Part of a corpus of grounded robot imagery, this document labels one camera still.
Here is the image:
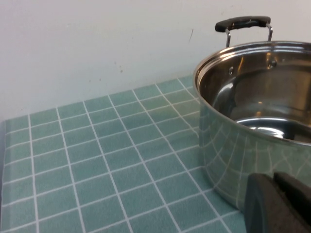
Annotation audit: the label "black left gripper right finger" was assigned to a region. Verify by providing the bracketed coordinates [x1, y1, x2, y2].
[273, 171, 311, 207]

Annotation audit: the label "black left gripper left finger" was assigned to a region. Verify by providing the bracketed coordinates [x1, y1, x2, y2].
[243, 173, 311, 233]

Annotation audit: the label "stainless steel pot black handles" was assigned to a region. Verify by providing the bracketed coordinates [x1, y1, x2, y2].
[193, 16, 311, 213]

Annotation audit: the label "teal grid tablecloth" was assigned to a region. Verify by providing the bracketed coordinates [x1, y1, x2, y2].
[0, 74, 311, 233]

